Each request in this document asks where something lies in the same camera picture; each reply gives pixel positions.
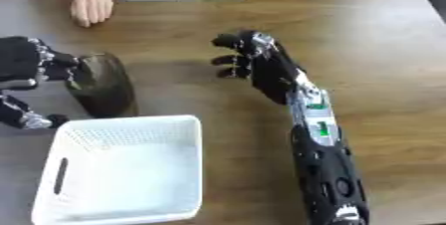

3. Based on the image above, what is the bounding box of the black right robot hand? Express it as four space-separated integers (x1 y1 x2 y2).
209 30 304 106

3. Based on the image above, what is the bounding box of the person's hand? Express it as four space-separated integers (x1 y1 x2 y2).
70 0 115 28

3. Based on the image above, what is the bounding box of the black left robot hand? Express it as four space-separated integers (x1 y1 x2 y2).
0 36 84 130

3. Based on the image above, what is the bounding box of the white plastic basket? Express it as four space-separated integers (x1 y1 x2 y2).
29 114 204 225

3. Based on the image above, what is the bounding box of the dark glass bottle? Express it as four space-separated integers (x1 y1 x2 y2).
63 52 141 119

